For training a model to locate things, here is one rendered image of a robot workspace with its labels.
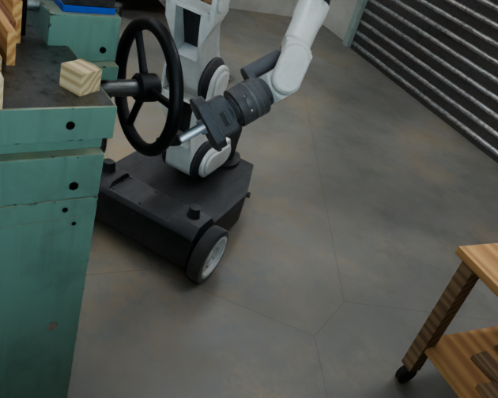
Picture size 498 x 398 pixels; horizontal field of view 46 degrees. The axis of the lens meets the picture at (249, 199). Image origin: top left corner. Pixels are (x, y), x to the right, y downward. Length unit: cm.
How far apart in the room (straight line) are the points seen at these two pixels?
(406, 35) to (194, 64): 289
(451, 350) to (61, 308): 119
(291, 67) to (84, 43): 43
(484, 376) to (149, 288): 106
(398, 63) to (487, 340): 284
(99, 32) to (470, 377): 138
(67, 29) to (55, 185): 29
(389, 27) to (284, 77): 341
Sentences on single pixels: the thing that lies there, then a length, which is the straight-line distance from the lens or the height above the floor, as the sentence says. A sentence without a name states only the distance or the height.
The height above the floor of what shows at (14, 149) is 81.
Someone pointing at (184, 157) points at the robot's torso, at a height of 30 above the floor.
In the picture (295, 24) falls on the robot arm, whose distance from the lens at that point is 135.
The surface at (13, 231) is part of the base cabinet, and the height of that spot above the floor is 66.
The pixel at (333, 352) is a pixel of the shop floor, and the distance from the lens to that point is 197.
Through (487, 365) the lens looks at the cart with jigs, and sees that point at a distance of 193.
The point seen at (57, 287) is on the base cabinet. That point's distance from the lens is 119.
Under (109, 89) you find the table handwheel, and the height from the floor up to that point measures 82.
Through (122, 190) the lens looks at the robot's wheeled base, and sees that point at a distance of 202.
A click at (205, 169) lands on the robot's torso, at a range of 208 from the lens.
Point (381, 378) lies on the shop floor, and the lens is 198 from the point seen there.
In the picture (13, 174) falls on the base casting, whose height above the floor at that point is 77.
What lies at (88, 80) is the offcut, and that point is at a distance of 98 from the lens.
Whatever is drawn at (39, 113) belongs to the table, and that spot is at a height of 89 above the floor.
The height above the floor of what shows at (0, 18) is 96.
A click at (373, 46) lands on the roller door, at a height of 13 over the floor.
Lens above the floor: 133
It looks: 32 degrees down
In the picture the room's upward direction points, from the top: 18 degrees clockwise
